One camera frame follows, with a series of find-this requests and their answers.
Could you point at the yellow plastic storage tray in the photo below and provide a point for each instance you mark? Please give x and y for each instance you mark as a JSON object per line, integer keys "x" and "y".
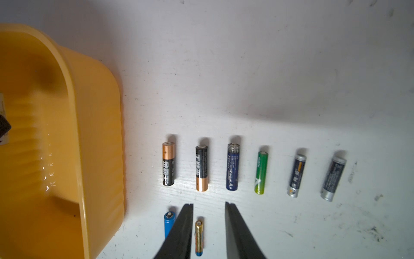
{"x": 62, "y": 169}

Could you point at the black gold battery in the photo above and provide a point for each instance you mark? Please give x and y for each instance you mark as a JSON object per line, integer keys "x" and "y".
{"x": 5, "y": 126}

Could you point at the black battery copper end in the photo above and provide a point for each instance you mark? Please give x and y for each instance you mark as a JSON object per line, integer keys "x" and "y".
{"x": 201, "y": 168}

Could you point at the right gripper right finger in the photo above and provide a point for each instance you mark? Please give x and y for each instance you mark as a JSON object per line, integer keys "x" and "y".
{"x": 240, "y": 243}

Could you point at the black silver battery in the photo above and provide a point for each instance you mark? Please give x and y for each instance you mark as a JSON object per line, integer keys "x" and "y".
{"x": 333, "y": 177}

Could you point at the black white slim battery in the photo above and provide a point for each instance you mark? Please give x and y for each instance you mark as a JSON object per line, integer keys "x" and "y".
{"x": 296, "y": 175}

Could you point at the green battery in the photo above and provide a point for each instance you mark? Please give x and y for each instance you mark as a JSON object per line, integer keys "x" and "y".
{"x": 261, "y": 172}

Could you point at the dark blue battery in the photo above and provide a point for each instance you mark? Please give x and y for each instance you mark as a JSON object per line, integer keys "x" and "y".
{"x": 233, "y": 151}

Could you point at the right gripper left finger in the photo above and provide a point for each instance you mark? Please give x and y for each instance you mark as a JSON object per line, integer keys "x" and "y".
{"x": 178, "y": 243}

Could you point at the black copper battery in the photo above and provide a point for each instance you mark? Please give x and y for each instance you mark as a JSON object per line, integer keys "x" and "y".
{"x": 168, "y": 155}

